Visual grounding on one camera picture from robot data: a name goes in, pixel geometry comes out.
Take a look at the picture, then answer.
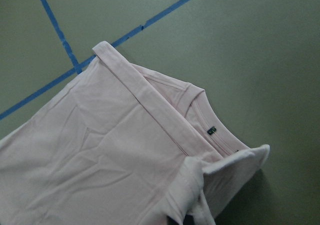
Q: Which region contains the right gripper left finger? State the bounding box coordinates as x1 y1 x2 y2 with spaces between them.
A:
167 217 175 225

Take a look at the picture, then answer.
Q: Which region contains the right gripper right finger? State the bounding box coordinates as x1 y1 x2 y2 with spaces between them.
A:
183 214 195 225

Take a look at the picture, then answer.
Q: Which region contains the pink Snoopy t-shirt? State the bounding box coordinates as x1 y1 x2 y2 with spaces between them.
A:
0 41 270 225

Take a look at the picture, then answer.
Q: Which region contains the brown paper table cover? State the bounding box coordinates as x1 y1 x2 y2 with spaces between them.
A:
0 0 320 225

